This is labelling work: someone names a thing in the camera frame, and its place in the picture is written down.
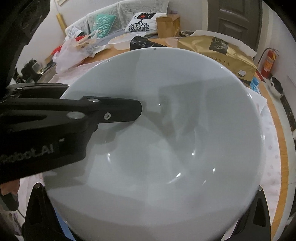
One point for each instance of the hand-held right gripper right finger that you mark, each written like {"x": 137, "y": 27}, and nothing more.
{"x": 254, "y": 222}

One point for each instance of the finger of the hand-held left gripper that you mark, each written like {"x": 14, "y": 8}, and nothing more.
{"x": 39, "y": 87}
{"x": 120, "y": 110}

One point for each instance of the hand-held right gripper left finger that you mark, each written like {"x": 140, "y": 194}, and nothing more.
{"x": 49, "y": 217}

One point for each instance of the person's left hand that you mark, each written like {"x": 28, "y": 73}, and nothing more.
{"x": 9, "y": 188}

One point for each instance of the black electric kettle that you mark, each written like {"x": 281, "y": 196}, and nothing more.
{"x": 30, "y": 66}

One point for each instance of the red lidded container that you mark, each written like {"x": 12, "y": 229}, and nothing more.
{"x": 57, "y": 49}

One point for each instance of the white plastic bag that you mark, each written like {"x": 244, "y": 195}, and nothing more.
{"x": 69, "y": 55}

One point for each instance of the black and white leaf pillow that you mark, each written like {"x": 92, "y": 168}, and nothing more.
{"x": 72, "y": 31}

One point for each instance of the white disposable bowl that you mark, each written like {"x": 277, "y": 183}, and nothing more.
{"x": 124, "y": 40}

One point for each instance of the black crumpled object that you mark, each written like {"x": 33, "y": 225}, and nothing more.
{"x": 138, "y": 42}

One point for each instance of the rolled bamboo mat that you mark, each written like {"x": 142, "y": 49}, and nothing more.
{"x": 61, "y": 20}

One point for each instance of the clear plastic cup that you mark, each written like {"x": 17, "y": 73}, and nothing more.
{"x": 172, "y": 41}

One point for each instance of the teal patterned pillow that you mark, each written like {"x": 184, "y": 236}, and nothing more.
{"x": 103, "y": 24}

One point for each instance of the small framed landscape painting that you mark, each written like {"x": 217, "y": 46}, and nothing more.
{"x": 63, "y": 2}

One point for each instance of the white tree print pillow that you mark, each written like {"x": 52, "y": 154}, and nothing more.
{"x": 141, "y": 23}

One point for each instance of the grey sofa with lace cover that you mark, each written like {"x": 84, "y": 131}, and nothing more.
{"x": 122, "y": 11}

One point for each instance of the gold paper bag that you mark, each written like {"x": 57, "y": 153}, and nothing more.
{"x": 208, "y": 58}

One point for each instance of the trash bin with black liner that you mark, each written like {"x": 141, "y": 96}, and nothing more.
{"x": 188, "y": 33}

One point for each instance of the white round appliance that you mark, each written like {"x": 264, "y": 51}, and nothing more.
{"x": 276, "y": 89}

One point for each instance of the blue packet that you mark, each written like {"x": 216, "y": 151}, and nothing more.
{"x": 254, "y": 84}

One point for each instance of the dark brown door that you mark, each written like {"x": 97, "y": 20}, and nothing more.
{"x": 231, "y": 18}

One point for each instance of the red fire extinguisher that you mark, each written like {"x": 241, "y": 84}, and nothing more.
{"x": 269, "y": 62}

